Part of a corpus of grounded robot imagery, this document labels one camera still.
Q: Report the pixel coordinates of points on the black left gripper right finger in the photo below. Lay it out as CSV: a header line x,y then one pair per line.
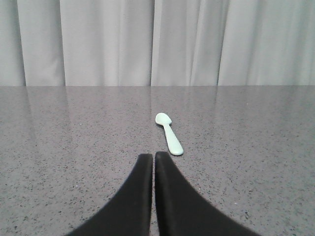
x,y
181,211

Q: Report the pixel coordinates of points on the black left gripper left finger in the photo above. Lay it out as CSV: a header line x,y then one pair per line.
x,y
128,213

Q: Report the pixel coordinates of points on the mint green spoon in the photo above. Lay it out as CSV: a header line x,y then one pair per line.
x,y
173,143

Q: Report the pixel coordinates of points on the white curtain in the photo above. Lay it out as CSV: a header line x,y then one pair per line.
x,y
157,42

